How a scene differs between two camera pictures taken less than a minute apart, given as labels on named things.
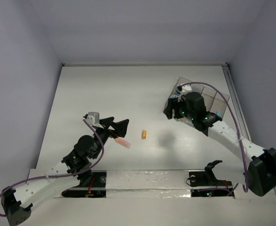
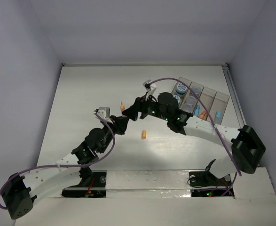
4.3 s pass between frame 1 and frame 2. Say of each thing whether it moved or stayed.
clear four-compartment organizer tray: stayed
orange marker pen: moved
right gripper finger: moved
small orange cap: stayed
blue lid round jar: stayed
